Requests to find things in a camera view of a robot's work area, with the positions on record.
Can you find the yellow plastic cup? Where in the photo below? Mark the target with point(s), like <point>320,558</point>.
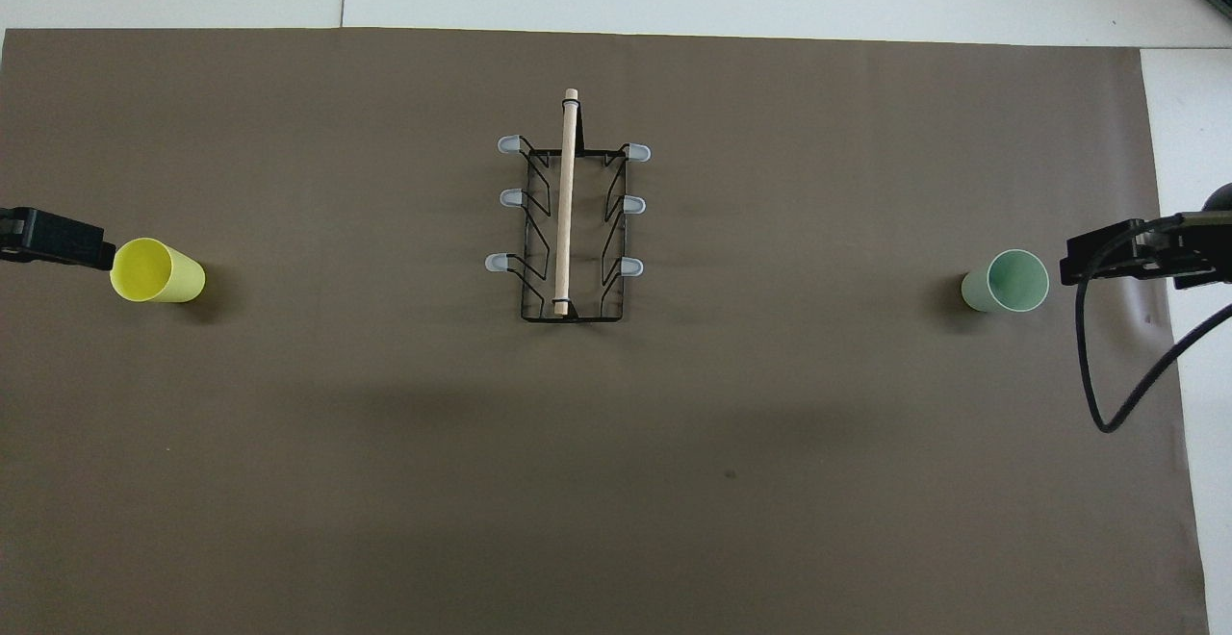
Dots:
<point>159,274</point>

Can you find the brown table mat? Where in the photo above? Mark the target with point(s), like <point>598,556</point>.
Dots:
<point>385,423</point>

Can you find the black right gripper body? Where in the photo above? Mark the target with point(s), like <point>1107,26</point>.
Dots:
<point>1198,255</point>

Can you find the pale green plastic cup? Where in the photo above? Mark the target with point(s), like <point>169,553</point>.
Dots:
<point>1011,281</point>

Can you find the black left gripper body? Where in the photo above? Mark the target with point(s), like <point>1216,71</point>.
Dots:
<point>10,239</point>

